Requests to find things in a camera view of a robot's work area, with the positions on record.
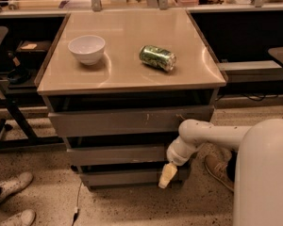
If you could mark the white ceramic bowl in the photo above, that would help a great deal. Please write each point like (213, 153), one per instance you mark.
(88, 49)

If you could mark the white sneaker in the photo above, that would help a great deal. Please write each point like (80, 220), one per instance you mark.
(25, 218)
(15, 185)

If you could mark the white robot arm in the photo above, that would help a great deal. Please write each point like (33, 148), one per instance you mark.
(258, 189)

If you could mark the grey top drawer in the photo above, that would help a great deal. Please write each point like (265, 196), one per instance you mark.
(126, 121)

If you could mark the grey bottom drawer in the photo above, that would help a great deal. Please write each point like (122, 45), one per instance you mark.
(121, 177)

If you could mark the black box on shelf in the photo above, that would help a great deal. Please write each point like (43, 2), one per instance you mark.
(29, 49)

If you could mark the tan shoe right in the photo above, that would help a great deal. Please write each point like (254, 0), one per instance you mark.
(218, 170)

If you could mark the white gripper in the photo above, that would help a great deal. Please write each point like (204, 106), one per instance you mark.
(174, 155)

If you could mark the white sneaker lower left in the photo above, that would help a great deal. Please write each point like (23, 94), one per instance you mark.
(25, 218)

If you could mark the white sneaker upper left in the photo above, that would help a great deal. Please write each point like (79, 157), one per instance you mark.
(15, 185)

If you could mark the green soda can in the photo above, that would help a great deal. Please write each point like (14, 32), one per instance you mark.
(157, 58)

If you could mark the grey drawer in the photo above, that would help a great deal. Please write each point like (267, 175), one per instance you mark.
(126, 121)
(109, 155)
(121, 177)

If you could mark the grey drawer cabinet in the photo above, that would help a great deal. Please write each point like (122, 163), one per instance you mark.
(119, 80)

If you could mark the black round object on shelf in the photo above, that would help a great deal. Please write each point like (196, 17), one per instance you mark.
(18, 76)

